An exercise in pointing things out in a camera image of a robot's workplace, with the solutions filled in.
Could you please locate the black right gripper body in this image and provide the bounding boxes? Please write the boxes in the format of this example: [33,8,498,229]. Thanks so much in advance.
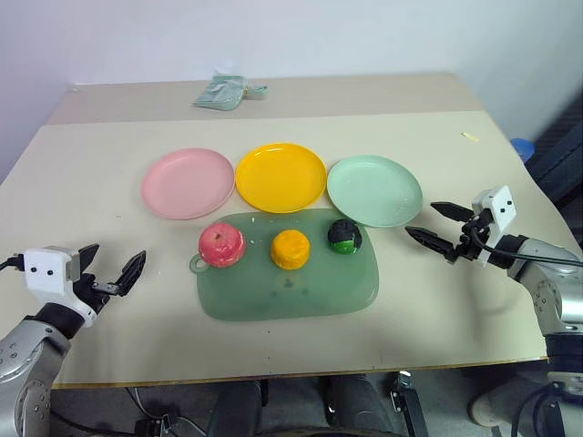
[443,212,494,265]

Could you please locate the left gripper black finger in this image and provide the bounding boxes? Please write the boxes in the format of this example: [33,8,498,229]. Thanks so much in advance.
[111,249,148,298]
[78,243,101,277]

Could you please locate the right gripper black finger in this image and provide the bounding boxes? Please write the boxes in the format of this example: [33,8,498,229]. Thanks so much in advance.
[404,225,457,261]
[429,200,476,224]

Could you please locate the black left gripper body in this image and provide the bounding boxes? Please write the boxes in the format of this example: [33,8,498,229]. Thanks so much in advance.
[72,271,116,316]

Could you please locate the light green plate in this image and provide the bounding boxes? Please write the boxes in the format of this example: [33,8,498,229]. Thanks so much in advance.
[326,154,424,229]

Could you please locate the green and black toy fruit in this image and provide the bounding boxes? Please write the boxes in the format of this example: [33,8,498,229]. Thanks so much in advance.
[327,218,363,256]

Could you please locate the pink plate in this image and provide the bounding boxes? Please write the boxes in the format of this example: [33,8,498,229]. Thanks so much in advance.
[140,147,235,221]

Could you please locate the orange toy fruit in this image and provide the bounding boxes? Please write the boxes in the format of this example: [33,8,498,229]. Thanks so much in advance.
[270,229,312,270]

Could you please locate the yellow plate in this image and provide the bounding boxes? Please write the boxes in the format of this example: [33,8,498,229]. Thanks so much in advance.
[234,142,328,214]

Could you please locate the blue round object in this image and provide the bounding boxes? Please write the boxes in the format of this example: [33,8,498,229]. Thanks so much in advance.
[509,137,536,161]

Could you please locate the red toy apple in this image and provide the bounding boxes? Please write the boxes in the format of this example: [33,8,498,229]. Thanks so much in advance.
[198,220,248,268]

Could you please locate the black chair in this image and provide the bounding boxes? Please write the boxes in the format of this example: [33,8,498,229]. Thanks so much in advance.
[524,93,583,210]

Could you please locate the small black box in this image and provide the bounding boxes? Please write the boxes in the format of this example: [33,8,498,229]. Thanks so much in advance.
[133,414,179,437]

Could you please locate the translucent green cutting mat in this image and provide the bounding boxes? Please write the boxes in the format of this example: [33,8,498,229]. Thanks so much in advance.
[189,208,381,322]

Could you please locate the beige rounded object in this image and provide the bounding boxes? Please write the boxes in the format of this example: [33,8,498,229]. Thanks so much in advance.
[468,385,518,428]

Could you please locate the dark rounded shape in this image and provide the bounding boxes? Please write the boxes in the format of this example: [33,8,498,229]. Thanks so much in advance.
[323,373,398,432]

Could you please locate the folded pale green bag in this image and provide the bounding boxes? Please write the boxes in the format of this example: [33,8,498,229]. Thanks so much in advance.
[192,72,270,112]

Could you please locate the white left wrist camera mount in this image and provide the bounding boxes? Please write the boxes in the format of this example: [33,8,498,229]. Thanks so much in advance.
[23,246,97,329]

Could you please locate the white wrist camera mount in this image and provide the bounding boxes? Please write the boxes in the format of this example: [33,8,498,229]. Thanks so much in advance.
[471,185,517,265]
[23,246,97,329]

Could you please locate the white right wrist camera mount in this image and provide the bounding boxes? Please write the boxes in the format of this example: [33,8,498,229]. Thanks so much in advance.
[471,185,517,265]

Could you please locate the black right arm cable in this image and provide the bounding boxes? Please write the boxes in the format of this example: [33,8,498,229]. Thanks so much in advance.
[471,226,583,267]

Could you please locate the black metal bracket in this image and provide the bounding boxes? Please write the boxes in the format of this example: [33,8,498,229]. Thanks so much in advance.
[389,370,430,437]

